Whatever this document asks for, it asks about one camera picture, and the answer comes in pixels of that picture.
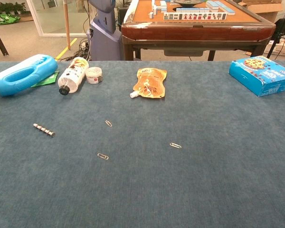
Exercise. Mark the metal threaded bolt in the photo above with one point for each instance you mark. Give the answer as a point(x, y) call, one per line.
point(44, 130)

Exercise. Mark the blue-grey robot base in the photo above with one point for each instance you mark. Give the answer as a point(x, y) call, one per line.
point(104, 40)

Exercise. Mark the orange spout pouch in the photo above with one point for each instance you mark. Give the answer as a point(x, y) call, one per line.
point(149, 83)

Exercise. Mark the small round clear container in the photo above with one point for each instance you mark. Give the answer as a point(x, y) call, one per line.
point(94, 75)

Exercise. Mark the white bottle with black cap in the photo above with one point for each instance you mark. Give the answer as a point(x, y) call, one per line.
point(72, 76)

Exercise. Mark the brown mahjong table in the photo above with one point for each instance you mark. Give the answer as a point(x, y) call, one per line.
point(194, 32)

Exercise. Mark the green flat packet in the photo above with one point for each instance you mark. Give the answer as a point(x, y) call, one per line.
point(46, 80)

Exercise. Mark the standing mahjong tile cluster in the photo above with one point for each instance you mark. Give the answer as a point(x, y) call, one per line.
point(156, 8)

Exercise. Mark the face-up mahjong tile row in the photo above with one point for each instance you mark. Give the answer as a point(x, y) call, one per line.
point(194, 16)

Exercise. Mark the wooden pole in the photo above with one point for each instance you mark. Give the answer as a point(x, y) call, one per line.
point(67, 26)

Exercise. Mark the dark round dish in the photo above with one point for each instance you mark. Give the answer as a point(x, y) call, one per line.
point(188, 2)

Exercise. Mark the blue cookie box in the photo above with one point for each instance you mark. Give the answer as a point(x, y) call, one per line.
point(263, 76)

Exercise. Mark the black tripod stand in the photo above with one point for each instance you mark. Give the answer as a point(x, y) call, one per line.
point(276, 38)

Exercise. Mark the cardboard box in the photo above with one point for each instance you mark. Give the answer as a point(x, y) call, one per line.
point(263, 8)

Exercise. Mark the green bag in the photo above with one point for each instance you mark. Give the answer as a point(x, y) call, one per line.
point(4, 19)

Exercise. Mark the green potted plants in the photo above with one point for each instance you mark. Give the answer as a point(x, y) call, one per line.
point(7, 8)

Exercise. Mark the blue-backed mahjong tile wall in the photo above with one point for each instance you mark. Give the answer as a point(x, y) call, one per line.
point(192, 9)

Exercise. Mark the long diagonal mahjong tile wall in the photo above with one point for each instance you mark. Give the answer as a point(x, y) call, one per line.
point(222, 7)

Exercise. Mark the white glass door frame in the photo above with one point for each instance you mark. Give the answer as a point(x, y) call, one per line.
point(35, 19)

